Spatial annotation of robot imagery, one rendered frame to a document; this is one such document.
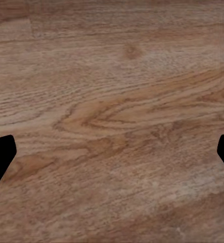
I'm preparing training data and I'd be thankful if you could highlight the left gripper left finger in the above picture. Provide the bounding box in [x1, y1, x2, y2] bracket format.
[0, 135, 17, 180]

